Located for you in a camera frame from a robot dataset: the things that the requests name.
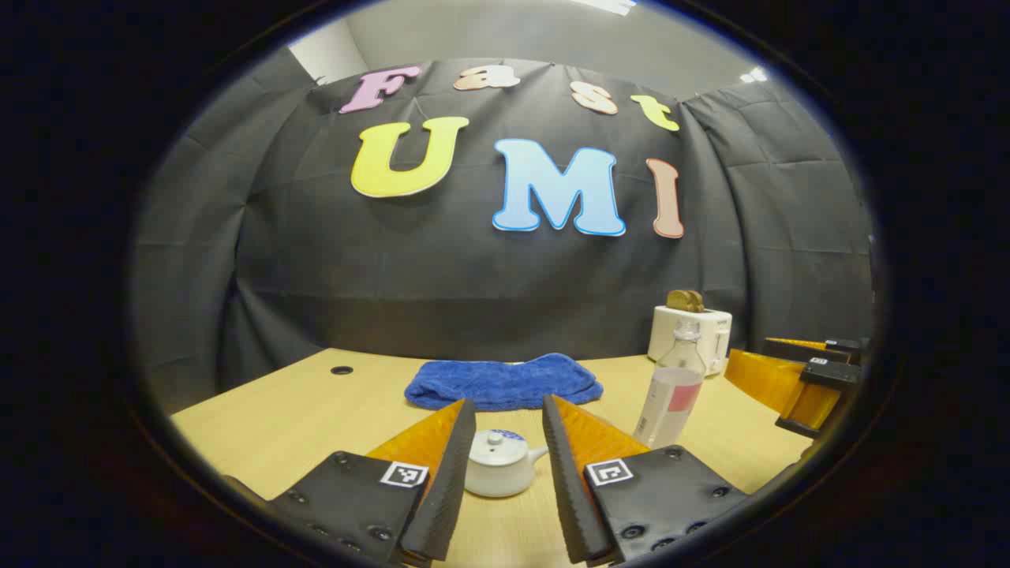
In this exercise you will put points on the white ceramic teacup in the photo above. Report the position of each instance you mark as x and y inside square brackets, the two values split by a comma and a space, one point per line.
[501, 480]

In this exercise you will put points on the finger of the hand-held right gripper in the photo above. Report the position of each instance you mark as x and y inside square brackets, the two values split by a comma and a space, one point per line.
[828, 373]
[846, 347]

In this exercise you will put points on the white teacup lid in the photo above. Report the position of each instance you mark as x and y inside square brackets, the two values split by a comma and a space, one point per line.
[497, 451]

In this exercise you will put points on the clear plastic water bottle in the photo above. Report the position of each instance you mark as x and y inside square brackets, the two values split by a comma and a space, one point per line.
[671, 394]

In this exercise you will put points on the black backdrop cloth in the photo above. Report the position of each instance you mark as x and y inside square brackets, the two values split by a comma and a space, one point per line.
[473, 292]

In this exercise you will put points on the ceiling light panel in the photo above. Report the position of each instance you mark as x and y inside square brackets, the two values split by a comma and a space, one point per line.
[753, 76]
[607, 5]

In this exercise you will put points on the white toaster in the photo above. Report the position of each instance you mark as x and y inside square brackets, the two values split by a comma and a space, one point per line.
[671, 335]

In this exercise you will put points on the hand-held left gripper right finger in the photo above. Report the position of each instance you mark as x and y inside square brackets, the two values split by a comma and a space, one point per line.
[570, 489]

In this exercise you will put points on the brown toast slice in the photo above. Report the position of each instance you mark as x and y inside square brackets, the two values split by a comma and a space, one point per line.
[695, 300]
[676, 300]

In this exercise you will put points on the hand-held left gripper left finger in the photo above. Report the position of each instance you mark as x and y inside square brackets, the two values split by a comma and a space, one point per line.
[442, 489]

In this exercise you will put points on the blue towel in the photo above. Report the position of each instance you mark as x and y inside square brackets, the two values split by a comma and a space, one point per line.
[505, 383]

